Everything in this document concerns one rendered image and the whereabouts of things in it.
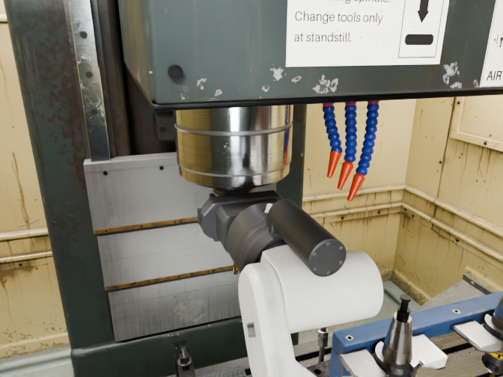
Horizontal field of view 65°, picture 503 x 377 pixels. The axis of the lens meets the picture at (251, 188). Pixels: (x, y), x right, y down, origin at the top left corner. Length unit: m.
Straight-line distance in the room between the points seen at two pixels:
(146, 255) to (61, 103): 0.42
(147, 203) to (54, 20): 0.44
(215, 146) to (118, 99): 0.55
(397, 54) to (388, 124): 1.33
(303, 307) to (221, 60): 0.21
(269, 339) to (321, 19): 0.26
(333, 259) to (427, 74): 0.20
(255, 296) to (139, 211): 0.71
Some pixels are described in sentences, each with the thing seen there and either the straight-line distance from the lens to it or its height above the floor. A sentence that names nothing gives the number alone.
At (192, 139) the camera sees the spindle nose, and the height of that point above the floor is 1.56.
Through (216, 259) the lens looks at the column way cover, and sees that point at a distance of 1.12.
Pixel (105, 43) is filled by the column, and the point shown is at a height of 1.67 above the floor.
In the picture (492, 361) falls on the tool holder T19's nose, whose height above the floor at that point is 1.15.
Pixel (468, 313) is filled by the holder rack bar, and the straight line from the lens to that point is 0.82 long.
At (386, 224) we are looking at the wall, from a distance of 1.89.
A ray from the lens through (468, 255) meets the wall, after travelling 1.67.
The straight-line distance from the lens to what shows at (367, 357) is 0.69.
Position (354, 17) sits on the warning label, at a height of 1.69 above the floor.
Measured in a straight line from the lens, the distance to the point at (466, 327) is 0.81.
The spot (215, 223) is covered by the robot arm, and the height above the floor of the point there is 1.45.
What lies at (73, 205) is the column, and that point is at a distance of 1.06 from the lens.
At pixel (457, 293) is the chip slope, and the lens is 1.66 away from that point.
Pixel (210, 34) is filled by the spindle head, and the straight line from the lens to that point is 0.32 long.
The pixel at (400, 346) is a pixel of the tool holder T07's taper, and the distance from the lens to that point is 0.66.
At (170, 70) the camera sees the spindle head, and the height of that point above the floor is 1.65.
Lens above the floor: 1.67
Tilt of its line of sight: 20 degrees down
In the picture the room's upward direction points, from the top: straight up
